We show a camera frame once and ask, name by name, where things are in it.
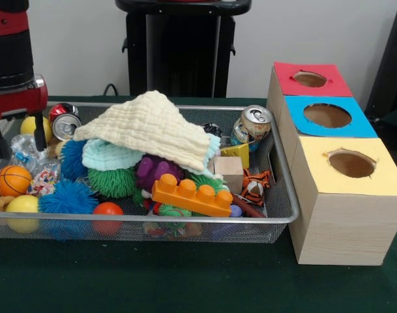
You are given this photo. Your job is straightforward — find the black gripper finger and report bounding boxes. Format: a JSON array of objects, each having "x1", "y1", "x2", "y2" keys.
[
  {"x1": 0, "y1": 119, "x2": 12, "y2": 161},
  {"x1": 33, "y1": 111, "x2": 48, "y2": 152}
]

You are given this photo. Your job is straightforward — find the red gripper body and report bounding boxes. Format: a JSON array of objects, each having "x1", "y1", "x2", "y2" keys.
[{"x1": 0, "y1": 83, "x2": 50, "y2": 123}]

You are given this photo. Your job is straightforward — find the crushed clear plastic bottle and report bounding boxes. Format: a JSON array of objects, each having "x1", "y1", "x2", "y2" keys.
[{"x1": 9, "y1": 134, "x2": 61, "y2": 174}]

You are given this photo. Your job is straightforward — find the mint knitted cloth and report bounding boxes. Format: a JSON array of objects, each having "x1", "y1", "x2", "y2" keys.
[{"x1": 81, "y1": 132, "x2": 222, "y2": 179}]

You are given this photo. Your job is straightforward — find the cream knitted cloth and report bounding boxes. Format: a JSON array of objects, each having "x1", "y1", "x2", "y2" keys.
[{"x1": 73, "y1": 90, "x2": 213, "y2": 172}]

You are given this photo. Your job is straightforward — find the silver mesh bin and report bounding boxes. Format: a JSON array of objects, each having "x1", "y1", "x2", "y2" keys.
[{"x1": 0, "y1": 100, "x2": 300, "y2": 245}]

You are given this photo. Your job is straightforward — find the wooden box with three holes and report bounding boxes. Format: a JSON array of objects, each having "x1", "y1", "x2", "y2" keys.
[{"x1": 265, "y1": 61, "x2": 397, "y2": 267}]

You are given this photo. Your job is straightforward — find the crushed red drink can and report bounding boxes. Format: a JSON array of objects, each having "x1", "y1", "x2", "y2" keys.
[{"x1": 48, "y1": 102, "x2": 83, "y2": 142}]

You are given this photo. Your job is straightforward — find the orange toy basketball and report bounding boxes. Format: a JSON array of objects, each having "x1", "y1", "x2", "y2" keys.
[{"x1": 0, "y1": 165, "x2": 33, "y2": 198}]

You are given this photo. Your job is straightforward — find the blue spiky rubber ball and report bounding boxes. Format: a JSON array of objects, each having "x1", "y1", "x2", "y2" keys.
[{"x1": 38, "y1": 181, "x2": 100, "y2": 215}]

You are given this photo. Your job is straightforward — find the green spiky rubber ball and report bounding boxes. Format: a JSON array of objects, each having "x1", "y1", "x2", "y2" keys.
[{"x1": 87, "y1": 168, "x2": 137, "y2": 199}]

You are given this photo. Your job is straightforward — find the purple spiky rubber toy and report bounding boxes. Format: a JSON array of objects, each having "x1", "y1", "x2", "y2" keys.
[{"x1": 134, "y1": 155, "x2": 185, "y2": 192}]

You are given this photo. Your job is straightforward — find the orange toy building block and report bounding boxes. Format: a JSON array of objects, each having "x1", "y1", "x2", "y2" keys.
[{"x1": 151, "y1": 173, "x2": 234, "y2": 218}]

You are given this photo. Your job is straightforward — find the dark green table cloth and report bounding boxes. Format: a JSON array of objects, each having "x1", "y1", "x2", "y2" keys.
[{"x1": 0, "y1": 95, "x2": 397, "y2": 313}]

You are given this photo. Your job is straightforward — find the tiger striped plush toy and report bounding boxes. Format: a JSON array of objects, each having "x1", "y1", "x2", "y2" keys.
[{"x1": 241, "y1": 168, "x2": 272, "y2": 207}]

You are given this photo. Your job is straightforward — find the black upright panel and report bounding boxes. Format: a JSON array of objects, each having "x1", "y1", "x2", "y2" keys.
[{"x1": 364, "y1": 5, "x2": 397, "y2": 121}]

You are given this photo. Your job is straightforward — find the black cable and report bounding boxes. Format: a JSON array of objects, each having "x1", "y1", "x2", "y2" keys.
[{"x1": 102, "y1": 83, "x2": 121, "y2": 97}]

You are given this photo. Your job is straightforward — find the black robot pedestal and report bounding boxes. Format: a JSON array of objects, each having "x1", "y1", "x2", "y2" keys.
[{"x1": 115, "y1": 0, "x2": 253, "y2": 98}]

